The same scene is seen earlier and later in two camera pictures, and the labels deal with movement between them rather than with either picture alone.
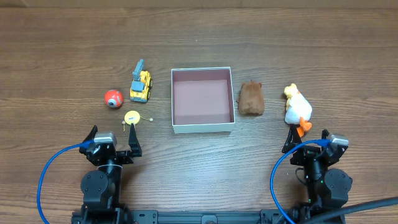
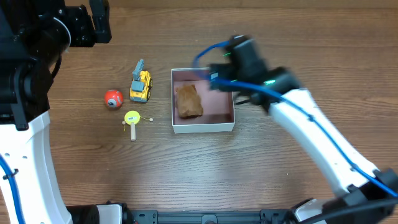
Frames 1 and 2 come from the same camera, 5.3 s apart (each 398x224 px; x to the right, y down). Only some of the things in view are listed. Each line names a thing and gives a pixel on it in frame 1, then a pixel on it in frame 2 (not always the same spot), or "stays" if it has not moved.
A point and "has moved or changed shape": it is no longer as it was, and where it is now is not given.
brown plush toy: [250, 99] has moved or changed shape
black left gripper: [115, 155] → [100, 21]
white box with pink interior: [202, 99] stays
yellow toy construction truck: [142, 83] stays
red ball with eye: [113, 98] stays
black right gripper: [314, 156] → [222, 78]
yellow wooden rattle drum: [132, 117] stays
